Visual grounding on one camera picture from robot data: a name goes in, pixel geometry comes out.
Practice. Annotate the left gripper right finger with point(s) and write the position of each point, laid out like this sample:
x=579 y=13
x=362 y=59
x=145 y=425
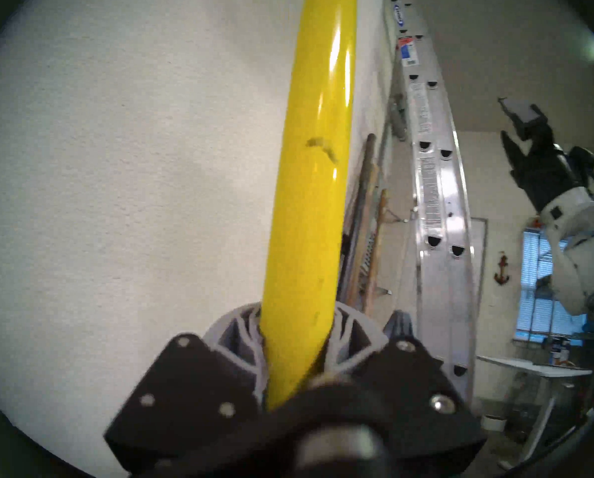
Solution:
x=416 y=382

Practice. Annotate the white desk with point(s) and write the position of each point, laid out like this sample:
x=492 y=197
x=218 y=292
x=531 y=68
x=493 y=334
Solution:
x=536 y=368

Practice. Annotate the window with blinds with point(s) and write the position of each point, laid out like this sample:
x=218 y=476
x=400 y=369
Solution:
x=531 y=293

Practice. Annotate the red anchor wall decor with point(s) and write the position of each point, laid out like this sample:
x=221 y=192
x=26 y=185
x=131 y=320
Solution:
x=501 y=273

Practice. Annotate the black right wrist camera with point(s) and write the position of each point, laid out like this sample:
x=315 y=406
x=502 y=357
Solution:
x=583 y=161

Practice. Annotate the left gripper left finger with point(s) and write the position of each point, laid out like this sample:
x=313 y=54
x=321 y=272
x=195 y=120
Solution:
x=187 y=397

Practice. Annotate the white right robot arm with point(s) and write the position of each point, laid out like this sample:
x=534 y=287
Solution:
x=576 y=253

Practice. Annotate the aluminium extension ladder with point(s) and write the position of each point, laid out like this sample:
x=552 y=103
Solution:
x=436 y=183

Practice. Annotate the yellow broom with black bristles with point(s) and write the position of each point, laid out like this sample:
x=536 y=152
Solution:
x=312 y=183

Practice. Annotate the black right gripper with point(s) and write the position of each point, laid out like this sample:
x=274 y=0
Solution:
x=551 y=178

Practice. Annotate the white bowl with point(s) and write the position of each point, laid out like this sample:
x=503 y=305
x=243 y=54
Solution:
x=494 y=423

